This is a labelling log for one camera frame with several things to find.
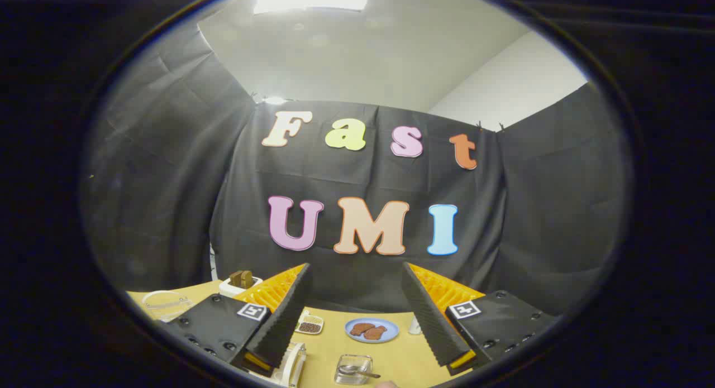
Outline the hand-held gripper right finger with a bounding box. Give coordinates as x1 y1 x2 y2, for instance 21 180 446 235
401 262 560 376

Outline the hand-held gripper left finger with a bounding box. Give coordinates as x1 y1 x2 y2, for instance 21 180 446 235
162 263 313 377

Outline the clear basket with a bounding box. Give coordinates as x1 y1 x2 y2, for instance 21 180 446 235
334 354 374 386

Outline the metal spoon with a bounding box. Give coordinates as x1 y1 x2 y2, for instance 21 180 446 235
340 365 382 379

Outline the small white dish of beans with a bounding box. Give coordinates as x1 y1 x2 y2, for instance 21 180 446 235
294 314 325 336

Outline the blue plate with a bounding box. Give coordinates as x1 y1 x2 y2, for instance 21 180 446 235
345 318 400 344

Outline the white box with brown block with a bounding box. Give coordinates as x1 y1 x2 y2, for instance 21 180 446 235
219 270 263 298

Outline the clear plastic container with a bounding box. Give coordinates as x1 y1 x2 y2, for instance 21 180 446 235
141 290 193 323

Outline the black backdrop cloth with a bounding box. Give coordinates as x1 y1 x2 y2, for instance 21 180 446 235
81 20 635 316

